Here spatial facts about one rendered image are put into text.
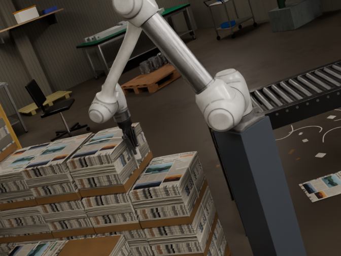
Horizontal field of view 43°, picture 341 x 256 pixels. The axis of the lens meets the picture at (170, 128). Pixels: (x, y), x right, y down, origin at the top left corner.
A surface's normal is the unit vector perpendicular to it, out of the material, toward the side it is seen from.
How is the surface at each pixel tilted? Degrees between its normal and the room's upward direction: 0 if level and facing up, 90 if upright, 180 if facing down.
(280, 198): 90
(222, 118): 96
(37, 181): 90
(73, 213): 90
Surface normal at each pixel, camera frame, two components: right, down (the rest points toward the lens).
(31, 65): 0.56, 0.10
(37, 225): -0.28, 0.43
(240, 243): -0.32, -0.89
